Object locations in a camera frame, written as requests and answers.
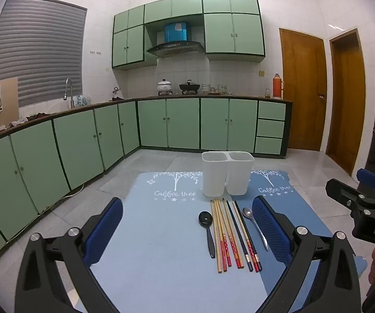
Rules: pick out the dark blue printed mat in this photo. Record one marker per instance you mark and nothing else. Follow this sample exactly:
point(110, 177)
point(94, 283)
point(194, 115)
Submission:
point(305, 208)

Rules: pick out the green upper kitchen cabinets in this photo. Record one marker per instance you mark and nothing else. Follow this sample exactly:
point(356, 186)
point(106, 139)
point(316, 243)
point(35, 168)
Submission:
point(233, 29)

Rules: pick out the bottles by sink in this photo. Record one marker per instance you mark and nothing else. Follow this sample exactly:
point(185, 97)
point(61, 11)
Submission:
point(83, 101)

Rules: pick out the orange thermos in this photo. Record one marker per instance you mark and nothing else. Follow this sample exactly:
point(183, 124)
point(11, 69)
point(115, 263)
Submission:
point(277, 88)

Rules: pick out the glass jars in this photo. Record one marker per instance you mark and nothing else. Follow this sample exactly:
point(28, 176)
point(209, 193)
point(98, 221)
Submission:
point(221, 88)

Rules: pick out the grey window blind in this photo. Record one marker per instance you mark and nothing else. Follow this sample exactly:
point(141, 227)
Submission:
point(37, 49)

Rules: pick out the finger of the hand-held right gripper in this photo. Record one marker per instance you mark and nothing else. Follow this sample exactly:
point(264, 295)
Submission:
point(341, 192)
point(372, 177)

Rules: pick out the black range hood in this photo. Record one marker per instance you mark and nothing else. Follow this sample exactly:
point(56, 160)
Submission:
point(176, 48)

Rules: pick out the green lower kitchen cabinets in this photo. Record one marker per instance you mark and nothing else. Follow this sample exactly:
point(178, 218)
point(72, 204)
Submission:
point(181, 124)

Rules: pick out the white two-compartment utensil holder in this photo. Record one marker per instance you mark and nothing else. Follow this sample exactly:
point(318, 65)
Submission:
point(213, 176)

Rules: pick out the plain bamboo chopstick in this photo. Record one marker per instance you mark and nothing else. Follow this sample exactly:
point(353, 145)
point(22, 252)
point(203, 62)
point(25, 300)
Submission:
point(215, 238)

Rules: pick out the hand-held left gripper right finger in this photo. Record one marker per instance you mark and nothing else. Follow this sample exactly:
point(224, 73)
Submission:
point(270, 231)

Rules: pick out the black plastic spoon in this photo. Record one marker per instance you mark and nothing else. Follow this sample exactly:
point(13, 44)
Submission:
point(204, 219)

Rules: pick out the white cooking pot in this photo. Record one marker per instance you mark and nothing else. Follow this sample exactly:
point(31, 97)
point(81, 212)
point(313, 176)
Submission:
point(165, 87)

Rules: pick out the black wok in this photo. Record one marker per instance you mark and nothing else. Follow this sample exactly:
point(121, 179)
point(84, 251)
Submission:
point(189, 87)

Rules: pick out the light blue printed mat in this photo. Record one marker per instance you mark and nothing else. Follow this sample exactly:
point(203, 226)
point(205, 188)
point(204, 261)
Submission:
point(161, 251)

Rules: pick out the blue hood duct cover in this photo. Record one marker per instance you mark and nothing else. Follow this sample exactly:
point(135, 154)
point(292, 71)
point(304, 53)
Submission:
point(176, 32)

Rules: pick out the metal sink faucet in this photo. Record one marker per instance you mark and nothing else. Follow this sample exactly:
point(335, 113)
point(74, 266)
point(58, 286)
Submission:
point(68, 84)

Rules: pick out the plain wooden door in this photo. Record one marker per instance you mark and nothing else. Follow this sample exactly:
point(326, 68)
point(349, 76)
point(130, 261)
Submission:
point(345, 104)

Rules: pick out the green kitchen cabinets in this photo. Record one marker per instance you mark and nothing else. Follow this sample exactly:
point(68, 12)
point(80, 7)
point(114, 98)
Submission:
point(181, 124)
point(233, 29)

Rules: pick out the black chopstick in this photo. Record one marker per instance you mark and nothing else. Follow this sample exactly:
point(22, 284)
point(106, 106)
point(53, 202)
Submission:
point(239, 238)
point(250, 236)

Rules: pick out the silver kettle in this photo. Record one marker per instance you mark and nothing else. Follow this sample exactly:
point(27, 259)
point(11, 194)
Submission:
point(117, 93)

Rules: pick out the metal spoon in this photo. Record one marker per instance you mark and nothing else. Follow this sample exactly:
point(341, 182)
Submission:
point(248, 214)

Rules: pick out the small glass jar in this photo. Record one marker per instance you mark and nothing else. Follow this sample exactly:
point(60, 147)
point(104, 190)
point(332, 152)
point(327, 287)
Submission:
point(267, 93)

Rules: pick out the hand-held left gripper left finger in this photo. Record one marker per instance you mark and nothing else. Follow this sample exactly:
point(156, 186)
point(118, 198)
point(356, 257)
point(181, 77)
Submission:
point(104, 231)

